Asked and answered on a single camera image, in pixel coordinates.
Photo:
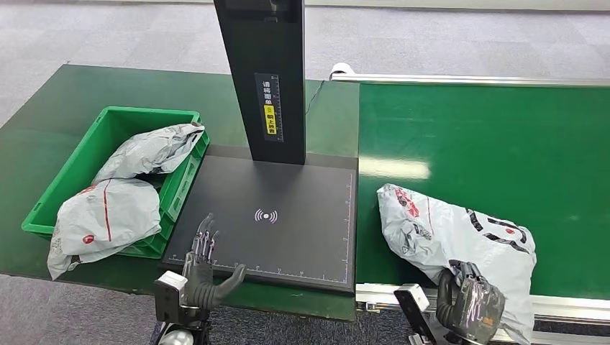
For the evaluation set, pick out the grey mailer bag black print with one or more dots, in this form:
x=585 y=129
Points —
x=452 y=228

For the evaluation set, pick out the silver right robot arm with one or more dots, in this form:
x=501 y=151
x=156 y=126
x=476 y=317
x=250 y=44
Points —
x=442 y=300

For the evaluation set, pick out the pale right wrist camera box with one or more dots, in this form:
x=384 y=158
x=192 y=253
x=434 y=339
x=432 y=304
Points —
x=413 y=291

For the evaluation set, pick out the black yellow column label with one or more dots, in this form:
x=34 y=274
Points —
x=270 y=119

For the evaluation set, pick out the white conveyor end roller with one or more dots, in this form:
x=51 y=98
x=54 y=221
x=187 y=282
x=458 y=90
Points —
x=340 y=68

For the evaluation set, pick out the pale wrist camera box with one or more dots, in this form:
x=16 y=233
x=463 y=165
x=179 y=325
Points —
x=169 y=281
x=413 y=291

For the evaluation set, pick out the green conveyor belt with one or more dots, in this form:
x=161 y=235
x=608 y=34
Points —
x=548 y=143

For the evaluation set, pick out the crumpled plain grey mailer bag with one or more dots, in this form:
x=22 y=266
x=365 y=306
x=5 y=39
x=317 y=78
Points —
x=147 y=152

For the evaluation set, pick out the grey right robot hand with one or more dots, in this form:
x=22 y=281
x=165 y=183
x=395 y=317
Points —
x=479 y=304

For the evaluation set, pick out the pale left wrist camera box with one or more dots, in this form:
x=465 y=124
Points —
x=169 y=281

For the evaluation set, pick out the grey mailer bag red stripe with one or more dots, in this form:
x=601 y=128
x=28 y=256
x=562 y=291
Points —
x=124 y=214

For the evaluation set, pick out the black scanner machine with column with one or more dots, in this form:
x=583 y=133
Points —
x=286 y=238

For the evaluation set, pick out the green plastic crate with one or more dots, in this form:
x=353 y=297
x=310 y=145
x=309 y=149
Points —
x=109 y=124

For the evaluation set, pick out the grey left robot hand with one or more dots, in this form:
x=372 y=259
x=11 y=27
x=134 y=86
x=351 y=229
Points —
x=200 y=271

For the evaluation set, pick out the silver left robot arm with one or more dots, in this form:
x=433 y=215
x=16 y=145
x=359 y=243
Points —
x=202 y=296

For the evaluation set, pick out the aluminium conveyor side rail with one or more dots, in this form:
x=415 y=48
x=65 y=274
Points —
x=476 y=79
x=572 y=309

